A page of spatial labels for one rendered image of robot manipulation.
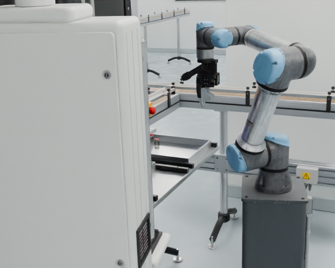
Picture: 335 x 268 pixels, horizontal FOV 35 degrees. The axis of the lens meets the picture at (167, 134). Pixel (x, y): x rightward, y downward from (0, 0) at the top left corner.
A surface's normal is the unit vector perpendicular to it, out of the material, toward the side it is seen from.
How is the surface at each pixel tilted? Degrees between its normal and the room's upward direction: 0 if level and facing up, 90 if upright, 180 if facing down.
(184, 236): 0
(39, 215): 90
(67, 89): 90
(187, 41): 90
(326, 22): 90
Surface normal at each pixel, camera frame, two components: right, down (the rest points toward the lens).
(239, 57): -0.42, 0.29
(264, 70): -0.86, 0.07
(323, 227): -0.04, -0.95
